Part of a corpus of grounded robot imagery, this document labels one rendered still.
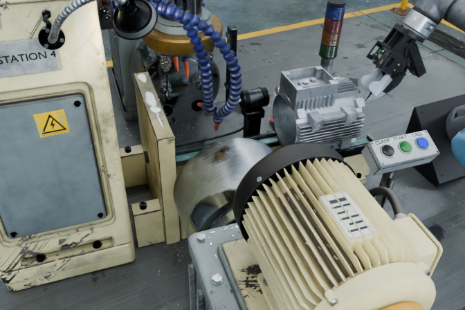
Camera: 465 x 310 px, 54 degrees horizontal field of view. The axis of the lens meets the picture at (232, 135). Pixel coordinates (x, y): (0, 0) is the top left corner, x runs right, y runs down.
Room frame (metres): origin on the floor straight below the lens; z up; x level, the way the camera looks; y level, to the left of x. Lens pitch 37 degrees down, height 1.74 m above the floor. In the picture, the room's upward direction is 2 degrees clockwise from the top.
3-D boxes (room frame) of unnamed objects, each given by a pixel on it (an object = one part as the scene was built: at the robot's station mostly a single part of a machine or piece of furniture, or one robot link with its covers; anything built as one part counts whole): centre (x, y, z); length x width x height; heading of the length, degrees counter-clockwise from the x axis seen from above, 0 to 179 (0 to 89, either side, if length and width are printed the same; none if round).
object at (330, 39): (1.43, -0.32, 1.10); 0.06 x 0.06 x 0.04
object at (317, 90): (1.06, -0.20, 1.11); 0.12 x 0.11 x 0.07; 111
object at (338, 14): (1.43, -0.32, 1.19); 0.06 x 0.06 x 0.04
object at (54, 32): (0.66, 0.22, 1.46); 0.18 x 0.11 x 0.13; 111
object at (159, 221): (0.90, 0.23, 0.97); 0.30 x 0.11 x 0.34; 21
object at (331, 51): (1.43, -0.32, 1.05); 0.06 x 0.06 x 0.04
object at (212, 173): (0.63, -0.04, 1.04); 0.37 x 0.25 x 0.25; 21
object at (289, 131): (1.08, -0.24, 1.01); 0.20 x 0.19 x 0.19; 111
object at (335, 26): (1.43, -0.32, 1.14); 0.06 x 0.06 x 0.04
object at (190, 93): (1.27, 0.20, 1.04); 0.41 x 0.25 x 0.25; 21
